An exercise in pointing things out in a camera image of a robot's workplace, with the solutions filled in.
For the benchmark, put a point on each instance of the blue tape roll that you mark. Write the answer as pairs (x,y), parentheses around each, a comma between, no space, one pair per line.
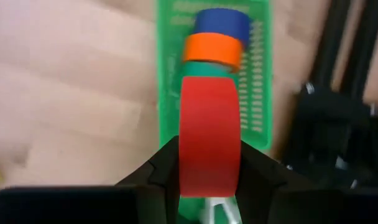
(223,21)

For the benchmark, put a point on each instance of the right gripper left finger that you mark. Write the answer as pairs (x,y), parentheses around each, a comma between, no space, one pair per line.
(158,186)

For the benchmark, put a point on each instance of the green plastic basket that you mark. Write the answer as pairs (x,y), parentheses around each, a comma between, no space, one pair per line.
(167,93)

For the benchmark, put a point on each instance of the green tape roll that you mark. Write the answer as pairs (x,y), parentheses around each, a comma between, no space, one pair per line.
(204,70)

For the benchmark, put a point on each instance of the orange small block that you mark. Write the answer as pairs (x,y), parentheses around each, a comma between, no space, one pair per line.
(212,48)

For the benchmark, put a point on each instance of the red tape roll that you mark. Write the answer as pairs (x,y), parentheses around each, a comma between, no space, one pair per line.
(209,137)

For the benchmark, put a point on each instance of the black aluminium table frame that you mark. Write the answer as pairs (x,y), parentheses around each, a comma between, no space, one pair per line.
(330,46)

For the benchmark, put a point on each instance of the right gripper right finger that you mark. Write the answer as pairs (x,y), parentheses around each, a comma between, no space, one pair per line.
(260,186)

